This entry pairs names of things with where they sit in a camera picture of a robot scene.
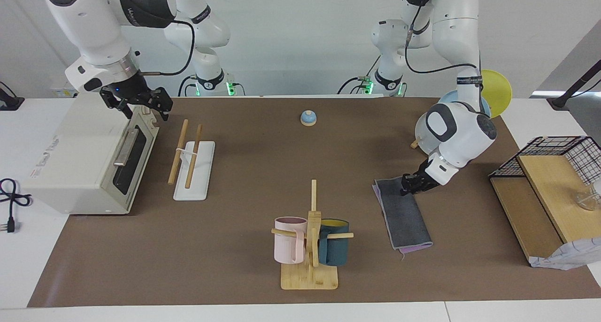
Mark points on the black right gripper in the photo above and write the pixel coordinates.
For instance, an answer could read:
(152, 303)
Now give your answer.
(131, 91)

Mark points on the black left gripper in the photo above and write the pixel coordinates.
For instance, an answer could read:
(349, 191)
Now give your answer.
(426, 180)

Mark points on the purple and grey towel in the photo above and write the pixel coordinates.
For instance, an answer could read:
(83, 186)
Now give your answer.
(404, 223)

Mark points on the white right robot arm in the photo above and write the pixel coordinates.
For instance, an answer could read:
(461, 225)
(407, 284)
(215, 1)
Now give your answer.
(89, 21)

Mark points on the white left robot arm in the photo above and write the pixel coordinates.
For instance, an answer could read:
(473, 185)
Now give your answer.
(465, 129)

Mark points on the wooden plate rack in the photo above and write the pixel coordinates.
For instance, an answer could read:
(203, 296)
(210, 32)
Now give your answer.
(414, 144)

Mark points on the white towel rack wooden rods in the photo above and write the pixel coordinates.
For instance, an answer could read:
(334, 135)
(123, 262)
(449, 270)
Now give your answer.
(197, 181)

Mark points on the grey plate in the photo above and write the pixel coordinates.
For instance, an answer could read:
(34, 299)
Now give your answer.
(421, 134)

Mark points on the white power strip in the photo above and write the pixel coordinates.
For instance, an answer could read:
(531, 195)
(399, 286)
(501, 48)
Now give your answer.
(63, 93)

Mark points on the white toaster oven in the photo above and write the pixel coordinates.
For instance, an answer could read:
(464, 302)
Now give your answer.
(70, 162)

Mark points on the light blue plate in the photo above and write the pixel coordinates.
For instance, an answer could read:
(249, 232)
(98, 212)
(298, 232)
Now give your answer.
(448, 97)

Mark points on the dark teal mug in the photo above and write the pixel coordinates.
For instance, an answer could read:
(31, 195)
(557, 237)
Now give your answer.
(335, 251)

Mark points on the blue call bell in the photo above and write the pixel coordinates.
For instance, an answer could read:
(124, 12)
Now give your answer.
(308, 119)

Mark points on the wooden shelf box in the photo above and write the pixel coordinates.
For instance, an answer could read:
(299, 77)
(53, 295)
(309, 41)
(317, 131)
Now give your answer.
(526, 218)

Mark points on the yellow plate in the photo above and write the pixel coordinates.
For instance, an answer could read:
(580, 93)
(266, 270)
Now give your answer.
(497, 94)

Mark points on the black clamp base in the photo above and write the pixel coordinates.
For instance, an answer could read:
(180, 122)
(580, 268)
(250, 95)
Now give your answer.
(9, 103)

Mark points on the wooden mug tree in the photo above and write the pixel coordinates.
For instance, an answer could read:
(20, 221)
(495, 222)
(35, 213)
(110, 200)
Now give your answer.
(310, 277)

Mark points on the pink mug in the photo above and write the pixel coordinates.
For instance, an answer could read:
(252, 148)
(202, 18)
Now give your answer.
(286, 247)

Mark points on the brown table mat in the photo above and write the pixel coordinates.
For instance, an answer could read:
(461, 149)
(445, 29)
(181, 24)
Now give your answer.
(235, 247)

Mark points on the marbled paper sheet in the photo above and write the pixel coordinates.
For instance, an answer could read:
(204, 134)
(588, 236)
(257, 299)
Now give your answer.
(573, 256)

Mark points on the clear glass cup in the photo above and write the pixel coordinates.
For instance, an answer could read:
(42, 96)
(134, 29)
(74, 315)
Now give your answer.
(587, 201)

